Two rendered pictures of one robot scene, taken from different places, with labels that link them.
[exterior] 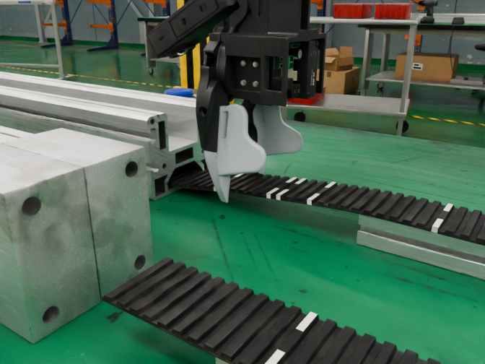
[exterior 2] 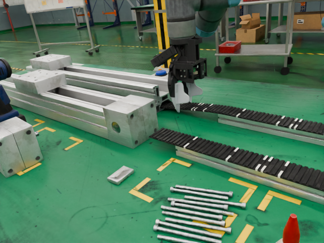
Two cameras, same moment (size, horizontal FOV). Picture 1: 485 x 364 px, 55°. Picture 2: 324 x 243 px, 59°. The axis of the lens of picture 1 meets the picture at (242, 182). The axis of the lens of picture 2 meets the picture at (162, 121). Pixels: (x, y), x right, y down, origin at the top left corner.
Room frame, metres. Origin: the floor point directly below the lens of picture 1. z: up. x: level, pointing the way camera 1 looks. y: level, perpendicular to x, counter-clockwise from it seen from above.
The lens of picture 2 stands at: (-0.37, -0.05, 1.13)
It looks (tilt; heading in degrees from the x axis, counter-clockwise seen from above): 25 degrees down; 9
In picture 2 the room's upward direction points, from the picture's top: 7 degrees counter-clockwise
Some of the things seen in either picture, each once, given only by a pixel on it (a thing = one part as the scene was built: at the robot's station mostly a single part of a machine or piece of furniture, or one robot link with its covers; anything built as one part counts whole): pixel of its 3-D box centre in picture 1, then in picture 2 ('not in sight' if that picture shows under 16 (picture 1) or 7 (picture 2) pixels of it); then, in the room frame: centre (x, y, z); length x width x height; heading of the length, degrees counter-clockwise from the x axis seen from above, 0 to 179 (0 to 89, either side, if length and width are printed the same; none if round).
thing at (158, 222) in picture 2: not in sight; (187, 229); (-0.04, -0.02, 0.78); 0.11 x 0.01 x 0.01; 74
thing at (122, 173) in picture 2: not in sight; (120, 175); (0.11, 0.13, 0.78); 0.05 x 0.03 x 0.01; 149
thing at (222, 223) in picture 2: not in sight; (192, 218); (-0.02, -0.02, 0.78); 0.11 x 0.01 x 0.01; 74
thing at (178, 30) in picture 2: not in sight; (182, 29); (0.42, -0.01, 1.02); 0.08 x 0.08 x 0.05
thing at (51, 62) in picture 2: not in sight; (51, 65); (0.83, 0.60, 0.87); 0.16 x 0.11 x 0.07; 56
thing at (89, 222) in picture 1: (64, 214); (135, 118); (0.29, 0.12, 0.83); 0.12 x 0.09 x 0.10; 146
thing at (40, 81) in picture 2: not in sight; (40, 84); (0.53, 0.50, 0.87); 0.16 x 0.11 x 0.07; 56
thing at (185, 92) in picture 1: (179, 96); (161, 74); (0.64, 0.09, 0.84); 0.04 x 0.04 x 0.02
